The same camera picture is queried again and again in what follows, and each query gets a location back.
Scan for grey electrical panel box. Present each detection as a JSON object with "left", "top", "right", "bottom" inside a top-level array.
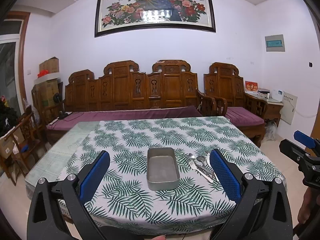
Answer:
[{"left": 265, "top": 34, "right": 285, "bottom": 52}]

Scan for carved wooden sofa bench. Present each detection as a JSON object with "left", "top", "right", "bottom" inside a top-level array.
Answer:
[{"left": 46, "top": 60, "right": 217, "bottom": 145}]

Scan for grey metal rectangular tray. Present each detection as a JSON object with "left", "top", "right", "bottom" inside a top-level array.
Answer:
[{"left": 146, "top": 147, "right": 180, "bottom": 191}]

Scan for purple armchair cushion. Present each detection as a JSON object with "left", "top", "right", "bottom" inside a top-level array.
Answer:
[{"left": 225, "top": 107, "right": 264, "bottom": 127}]

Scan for carved wooden armchair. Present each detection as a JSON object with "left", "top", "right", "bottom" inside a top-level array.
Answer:
[{"left": 203, "top": 62, "right": 266, "bottom": 147}]

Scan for red greeting card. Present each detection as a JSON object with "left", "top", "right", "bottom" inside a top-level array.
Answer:
[{"left": 245, "top": 81, "right": 258, "bottom": 93}]

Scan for wooden framed glass door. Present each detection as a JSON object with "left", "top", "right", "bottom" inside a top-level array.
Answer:
[{"left": 1, "top": 11, "right": 30, "bottom": 116}]

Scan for wooden side chair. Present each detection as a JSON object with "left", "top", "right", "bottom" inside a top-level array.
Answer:
[{"left": 1, "top": 106, "right": 47, "bottom": 185}]

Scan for stacked cardboard boxes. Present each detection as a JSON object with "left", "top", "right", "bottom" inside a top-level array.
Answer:
[{"left": 31, "top": 57, "right": 63, "bottom": 124}]

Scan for framed peacock flower painting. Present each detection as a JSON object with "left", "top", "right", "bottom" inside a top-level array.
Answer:
[{"left": 95, "top": 0, "right": 216, "bottom": 37}]

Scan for green leaf pattern tablecloth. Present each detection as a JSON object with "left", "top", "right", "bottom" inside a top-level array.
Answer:
[{"left": 59, "top": 116, "right": 282, "bottom": 235}]

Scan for white wall distribution box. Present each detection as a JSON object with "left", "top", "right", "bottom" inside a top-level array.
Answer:
[{"left": 280, "top": 92, "right": 298, "bottom": 125}]

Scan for purple sofa cushion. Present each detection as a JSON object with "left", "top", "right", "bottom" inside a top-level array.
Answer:
[{"left": 47, "top": 106, "right": 202, "bottom": 131}]

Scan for person's left hand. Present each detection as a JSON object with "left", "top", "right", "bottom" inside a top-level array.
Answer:
[{"left": 151, "top": 235, "right": 166, "bottom": 240}]

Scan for person's right hand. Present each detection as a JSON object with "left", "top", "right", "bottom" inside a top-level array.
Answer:
[{"left": 298, "top": 187, "right": 320, "bottom": 224}]

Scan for wooden side table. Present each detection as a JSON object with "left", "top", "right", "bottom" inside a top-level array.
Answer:
[{"left": 245, "top": 93, "right": 284, "bottom": 126}]

